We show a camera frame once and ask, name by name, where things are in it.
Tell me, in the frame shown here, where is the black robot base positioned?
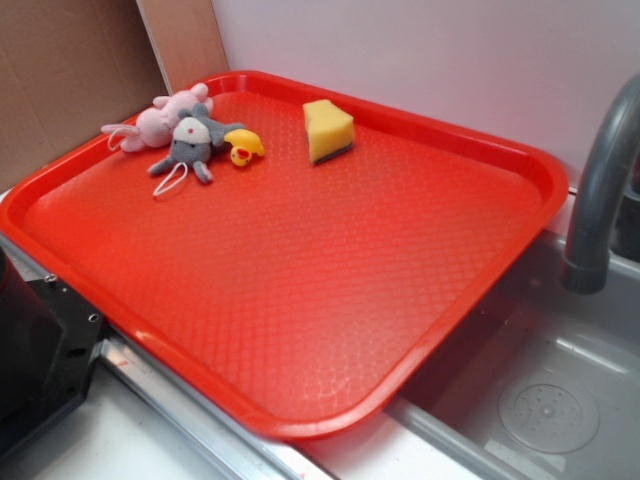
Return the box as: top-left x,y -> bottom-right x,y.
1,253 -> 105,459

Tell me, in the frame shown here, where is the pink plush bunny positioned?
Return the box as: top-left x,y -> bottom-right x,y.
101,83 -> 213,153

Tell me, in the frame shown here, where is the red plastic tray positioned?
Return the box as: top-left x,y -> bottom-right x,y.
1,72 -> 568,440

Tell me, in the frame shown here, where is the yellow sponge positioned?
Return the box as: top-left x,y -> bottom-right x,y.
302,99 -> 355,164

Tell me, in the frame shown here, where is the yellow rubber duck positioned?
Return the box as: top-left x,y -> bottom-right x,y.
224,129 -> 265,167

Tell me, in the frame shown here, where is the grey plush mouse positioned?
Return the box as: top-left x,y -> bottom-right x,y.
148,103 -> 245,197

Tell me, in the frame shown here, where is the grey plastic sink basin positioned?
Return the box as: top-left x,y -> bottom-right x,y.
387,210 -> 639,479

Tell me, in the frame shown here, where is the grey plastic faucet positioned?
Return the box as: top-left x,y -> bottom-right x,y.
561,75 -> 639,294

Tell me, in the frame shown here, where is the brown cardboard panel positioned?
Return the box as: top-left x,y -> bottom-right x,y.
1,1 -> 167,190

